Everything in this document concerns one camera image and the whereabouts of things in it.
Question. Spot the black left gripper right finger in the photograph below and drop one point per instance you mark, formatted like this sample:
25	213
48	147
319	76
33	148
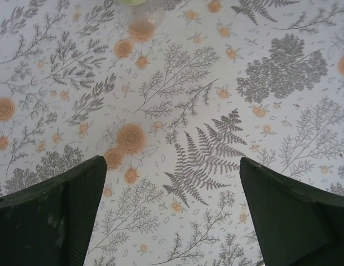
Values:
294	221

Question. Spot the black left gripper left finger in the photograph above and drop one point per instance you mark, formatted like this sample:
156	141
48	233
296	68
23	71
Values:
44	221

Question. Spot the pale green tea label bottle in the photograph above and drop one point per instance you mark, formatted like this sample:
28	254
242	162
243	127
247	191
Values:
147	16

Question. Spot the floral patterned table cover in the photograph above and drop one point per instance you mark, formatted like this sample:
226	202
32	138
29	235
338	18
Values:
174	97

